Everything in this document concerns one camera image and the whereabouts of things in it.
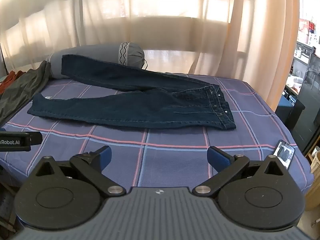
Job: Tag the grey bolster pillow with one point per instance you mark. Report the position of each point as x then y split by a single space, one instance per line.
100 51

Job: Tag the shelf with boxes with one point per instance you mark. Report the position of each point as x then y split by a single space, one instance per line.
306 40

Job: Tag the rust red cloth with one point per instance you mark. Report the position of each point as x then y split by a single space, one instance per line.
10 80

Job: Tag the blue checked bed sheet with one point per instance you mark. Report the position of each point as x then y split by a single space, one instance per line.
175 155

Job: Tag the black cabinet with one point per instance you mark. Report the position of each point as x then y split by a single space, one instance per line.
306 110

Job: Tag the dark blue denim pants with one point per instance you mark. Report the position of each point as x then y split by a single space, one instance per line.
150 105

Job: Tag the dark grey cloth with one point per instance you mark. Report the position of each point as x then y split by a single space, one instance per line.
22 87

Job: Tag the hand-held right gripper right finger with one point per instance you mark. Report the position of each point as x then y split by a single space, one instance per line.
217 157

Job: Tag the cream sheer curtain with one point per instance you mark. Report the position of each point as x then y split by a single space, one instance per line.
175 30

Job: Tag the black smartphone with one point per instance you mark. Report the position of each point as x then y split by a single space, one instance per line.
283 153

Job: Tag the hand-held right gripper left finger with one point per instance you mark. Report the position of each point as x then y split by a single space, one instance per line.
105 156

